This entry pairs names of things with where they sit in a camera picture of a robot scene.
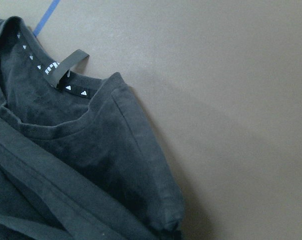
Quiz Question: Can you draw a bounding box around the black graphic t-shirt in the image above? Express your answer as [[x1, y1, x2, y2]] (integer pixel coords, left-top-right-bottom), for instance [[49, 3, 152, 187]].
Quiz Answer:
[[0, 16, 184, 240]]

